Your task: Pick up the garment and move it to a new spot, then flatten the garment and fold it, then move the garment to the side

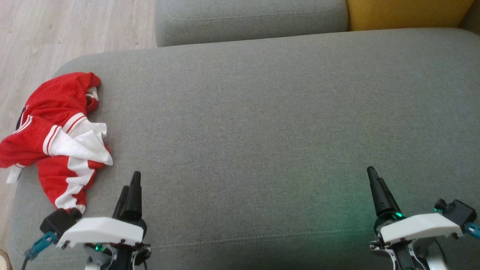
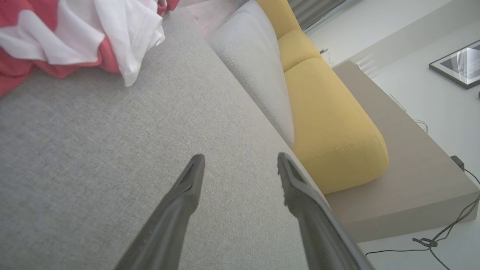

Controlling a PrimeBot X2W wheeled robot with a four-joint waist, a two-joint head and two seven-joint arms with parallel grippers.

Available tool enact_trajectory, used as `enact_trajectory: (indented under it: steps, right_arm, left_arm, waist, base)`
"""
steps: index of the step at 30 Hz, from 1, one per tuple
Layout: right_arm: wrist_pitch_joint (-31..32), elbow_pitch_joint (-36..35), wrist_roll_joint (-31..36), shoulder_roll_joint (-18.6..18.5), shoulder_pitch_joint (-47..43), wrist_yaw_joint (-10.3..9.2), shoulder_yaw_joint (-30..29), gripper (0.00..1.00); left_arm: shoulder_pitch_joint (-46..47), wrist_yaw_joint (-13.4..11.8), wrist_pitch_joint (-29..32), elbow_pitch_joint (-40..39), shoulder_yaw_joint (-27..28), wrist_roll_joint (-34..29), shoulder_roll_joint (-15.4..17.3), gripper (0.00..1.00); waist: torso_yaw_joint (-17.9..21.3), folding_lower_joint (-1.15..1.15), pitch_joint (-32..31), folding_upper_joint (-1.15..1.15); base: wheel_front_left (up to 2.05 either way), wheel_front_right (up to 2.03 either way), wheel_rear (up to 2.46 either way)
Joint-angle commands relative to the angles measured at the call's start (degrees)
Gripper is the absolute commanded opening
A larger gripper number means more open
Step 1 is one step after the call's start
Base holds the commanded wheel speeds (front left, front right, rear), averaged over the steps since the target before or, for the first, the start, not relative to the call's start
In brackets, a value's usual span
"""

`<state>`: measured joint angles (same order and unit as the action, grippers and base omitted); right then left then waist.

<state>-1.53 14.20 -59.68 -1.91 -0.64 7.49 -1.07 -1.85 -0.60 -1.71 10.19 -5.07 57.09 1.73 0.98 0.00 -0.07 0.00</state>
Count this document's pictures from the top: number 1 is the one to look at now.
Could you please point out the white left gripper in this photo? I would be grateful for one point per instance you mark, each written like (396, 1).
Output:
(101, 230)

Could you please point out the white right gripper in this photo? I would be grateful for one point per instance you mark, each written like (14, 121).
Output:
(416, 227)

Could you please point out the red white basketball shorts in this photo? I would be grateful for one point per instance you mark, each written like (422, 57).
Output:
(56, 176)

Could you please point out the red white basketball jersey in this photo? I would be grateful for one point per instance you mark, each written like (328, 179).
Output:
(56, 101)

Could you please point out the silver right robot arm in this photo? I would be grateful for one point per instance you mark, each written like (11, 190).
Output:
(438, 257)

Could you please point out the grey sofa seat cushion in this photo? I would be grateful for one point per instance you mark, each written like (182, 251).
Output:
(243, 131)

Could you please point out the beige woven rug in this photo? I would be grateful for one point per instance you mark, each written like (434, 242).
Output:
(4, 260)

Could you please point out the yellow cushion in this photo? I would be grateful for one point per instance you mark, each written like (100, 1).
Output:
(405, 15)

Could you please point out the grey sofa back cushion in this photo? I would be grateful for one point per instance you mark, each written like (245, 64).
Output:
(251, 22)

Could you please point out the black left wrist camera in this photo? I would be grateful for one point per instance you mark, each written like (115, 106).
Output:
(60, 221)

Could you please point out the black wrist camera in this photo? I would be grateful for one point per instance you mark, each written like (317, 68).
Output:
(60, 221)
(459, 212)

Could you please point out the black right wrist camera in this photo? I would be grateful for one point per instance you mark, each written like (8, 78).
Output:
(459, 212)

